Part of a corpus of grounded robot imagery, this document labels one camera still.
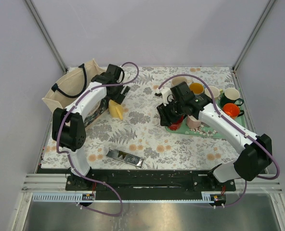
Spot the orange mug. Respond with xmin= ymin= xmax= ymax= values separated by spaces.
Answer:
xmin=223 ymin=103 xmax=244 ymax=119

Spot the lime green mug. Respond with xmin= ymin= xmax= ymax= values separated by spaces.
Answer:
xmin=204 ymin=86 xmax=223 ymax=104

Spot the dark green mug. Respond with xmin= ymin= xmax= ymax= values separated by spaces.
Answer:
xmin=220 ymin=88 xmax=244 ymax=108

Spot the green floral tray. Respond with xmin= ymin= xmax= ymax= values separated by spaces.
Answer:
xmin=165 ymin=93 xmax=246 ymax=139

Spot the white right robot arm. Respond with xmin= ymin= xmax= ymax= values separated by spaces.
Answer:
xmin=155 ymin=82 xmax=272 ymax=191

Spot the white slotted cable duct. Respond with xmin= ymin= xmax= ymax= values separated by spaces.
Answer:
xmin=32 ymin=192 xmax=226 ymax=203

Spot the red mug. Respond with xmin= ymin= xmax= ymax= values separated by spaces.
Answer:
xmin=168 ymin=116 xmax=184 ymax=131

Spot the beige floral mug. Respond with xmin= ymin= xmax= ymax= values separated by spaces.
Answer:
xmin=171 ymin=76 xmax=192 ymax=87

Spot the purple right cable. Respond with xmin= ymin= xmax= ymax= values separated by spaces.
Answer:
xmin=158 ymin=74 xmax=282 ymax=208

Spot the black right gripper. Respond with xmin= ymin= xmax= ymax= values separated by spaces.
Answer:
xmin=156 ymin=98 xmax=185 ymax=128

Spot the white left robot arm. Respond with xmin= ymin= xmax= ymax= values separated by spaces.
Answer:
xmin=52 ymin=64 xmax=131 ymax=190

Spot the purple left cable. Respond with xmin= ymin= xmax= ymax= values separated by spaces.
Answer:
xmin=55 ymin=62 xmax=140 ymax=217

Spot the yellow mug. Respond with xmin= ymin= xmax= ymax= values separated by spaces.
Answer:
xmin=108 ymin=100 xmax=123 ymax=120

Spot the floral table mat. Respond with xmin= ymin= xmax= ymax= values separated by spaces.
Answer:
xmin=84 ymin=65 xmax=238 ymax=170

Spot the beige canvas tote bag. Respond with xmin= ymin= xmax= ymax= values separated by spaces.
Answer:
xmin=41 ymin=58 xmax=112 ymax=128

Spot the purple cable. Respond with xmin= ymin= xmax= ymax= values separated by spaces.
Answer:
xmin=158 ymin=74 xmax=282 ymax=208
xmin=55 ymin=62 xmax=140 ymax=217

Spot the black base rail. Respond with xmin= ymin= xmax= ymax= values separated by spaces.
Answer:
xmin=65 ymin=169 xmax=236 ymax=195

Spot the pink octagonal mug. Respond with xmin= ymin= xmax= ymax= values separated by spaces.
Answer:
xmin=186 ymin=115 xmax=201 ymax=129

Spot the blue butterfly mug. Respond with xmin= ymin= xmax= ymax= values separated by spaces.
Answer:
xmin=189 ymin=83 xmax=205 ymax=95

